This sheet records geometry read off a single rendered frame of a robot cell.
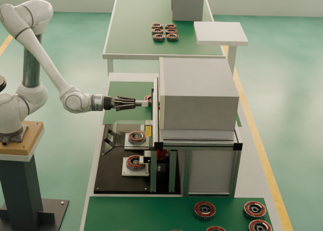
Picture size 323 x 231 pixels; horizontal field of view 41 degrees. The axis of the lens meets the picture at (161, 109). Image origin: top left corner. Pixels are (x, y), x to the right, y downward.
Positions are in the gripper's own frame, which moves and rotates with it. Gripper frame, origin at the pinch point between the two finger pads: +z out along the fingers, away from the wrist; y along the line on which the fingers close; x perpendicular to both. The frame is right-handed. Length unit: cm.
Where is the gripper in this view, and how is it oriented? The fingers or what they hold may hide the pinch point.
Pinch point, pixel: (142, 103)
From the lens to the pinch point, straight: 230.0
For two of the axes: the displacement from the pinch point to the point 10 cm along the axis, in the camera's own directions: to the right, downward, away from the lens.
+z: 10.0, 0.1, 0.2
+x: 0.3, -8.4, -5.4
